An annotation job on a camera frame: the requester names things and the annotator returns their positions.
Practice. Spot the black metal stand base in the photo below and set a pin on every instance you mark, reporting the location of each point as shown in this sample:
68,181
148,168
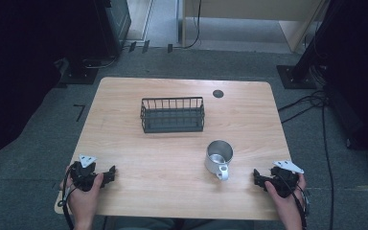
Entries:
295,78
80,73

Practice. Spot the person's left hand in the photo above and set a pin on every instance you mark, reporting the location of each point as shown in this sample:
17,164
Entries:
84,201

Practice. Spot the black cabinet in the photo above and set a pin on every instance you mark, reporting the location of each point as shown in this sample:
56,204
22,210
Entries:
115,25

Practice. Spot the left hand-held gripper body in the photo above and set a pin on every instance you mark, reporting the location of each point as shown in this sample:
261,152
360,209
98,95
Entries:
82,174

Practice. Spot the dark round table grommet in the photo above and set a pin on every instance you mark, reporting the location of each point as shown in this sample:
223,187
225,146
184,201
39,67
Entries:
218,94

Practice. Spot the light wooden furniture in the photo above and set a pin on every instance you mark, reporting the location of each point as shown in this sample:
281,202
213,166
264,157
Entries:
252,9

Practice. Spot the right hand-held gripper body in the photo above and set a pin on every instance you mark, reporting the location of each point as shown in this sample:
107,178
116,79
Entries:
284,180

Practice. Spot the silver metal cup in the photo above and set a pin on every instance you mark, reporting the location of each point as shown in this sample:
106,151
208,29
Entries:
218,158

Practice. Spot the person's right hand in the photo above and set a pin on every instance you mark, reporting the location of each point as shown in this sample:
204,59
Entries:
286,206

